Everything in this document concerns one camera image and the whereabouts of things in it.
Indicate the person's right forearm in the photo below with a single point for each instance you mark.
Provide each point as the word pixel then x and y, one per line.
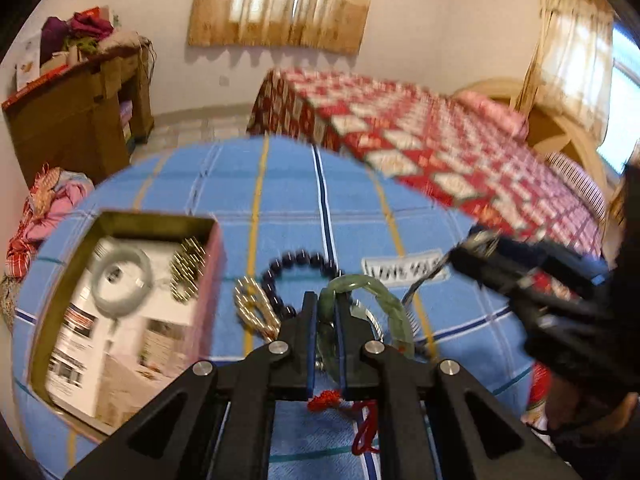
pixel 590 447

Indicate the pile of pink clothes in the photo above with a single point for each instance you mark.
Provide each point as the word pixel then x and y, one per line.
pixel 50 205

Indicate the pale jade bangle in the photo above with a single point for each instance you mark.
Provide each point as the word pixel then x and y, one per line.
pixel 102 295

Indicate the bed with red patchwork quilt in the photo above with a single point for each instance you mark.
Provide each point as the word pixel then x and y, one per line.
pixel 425 150

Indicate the wooden desk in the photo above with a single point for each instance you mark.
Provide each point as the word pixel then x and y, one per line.
pixel 65 120

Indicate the pink tin box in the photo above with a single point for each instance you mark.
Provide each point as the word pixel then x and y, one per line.
pixel 212 280

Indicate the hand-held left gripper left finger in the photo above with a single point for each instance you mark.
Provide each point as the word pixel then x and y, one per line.
pixel 312 360

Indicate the white cloth label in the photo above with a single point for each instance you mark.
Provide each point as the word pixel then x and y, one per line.
pixel 395 270

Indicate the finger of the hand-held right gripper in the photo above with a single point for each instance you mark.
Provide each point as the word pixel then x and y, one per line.
pixel 495 242
pixel 480 265

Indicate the blue plaid tablecloth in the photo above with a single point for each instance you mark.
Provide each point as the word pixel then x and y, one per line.
pixel 290 200

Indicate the flat red box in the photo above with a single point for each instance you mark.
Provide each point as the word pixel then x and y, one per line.
pixel 35 85

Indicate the long tan patterned curtain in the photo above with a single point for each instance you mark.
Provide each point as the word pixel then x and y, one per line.
pixel 570 50

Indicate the green jade bangle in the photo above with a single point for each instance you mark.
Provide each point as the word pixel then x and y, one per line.
pixel 395 305

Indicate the pink pillow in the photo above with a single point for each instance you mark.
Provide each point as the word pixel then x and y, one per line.
pixel 492 110

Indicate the beige cloth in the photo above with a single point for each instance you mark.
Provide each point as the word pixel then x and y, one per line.
pixel 120 40

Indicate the maroon cloth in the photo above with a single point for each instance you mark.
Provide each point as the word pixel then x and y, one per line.
pixel 90 25

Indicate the wooden headboard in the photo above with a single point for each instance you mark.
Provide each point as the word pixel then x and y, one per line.
pixel 560 130

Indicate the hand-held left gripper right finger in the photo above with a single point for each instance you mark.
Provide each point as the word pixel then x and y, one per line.
pixel 342 360

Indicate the white printed box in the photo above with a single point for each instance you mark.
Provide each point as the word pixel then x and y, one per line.
pixel 27 62

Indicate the person's right hand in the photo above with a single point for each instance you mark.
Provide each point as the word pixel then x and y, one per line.
pixel 617 412

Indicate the wide tan patterned curtain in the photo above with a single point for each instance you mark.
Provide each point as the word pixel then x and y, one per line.
pixel 280 10

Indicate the striped pillow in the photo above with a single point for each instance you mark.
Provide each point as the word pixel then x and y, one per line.
pixel 580 185

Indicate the purple cloth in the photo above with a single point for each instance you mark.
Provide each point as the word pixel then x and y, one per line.
pixel 52 37

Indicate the printed paper leaflet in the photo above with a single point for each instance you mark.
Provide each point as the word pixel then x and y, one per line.
pixel 130 350

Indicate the window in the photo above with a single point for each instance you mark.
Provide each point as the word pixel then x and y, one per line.
pixel 622 105

